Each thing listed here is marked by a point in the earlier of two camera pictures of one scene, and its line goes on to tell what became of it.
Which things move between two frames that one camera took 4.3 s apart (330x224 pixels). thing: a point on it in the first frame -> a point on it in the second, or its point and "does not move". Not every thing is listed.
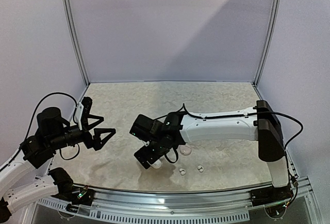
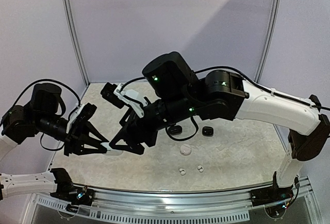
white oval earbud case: (157, 164) -> (111, 152)
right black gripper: (144, 159) -> (137, 127)
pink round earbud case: (185, 150) does not move
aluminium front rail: (224, 207) does not move
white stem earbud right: (200, 168) does not move
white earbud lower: (182, 171) does not move
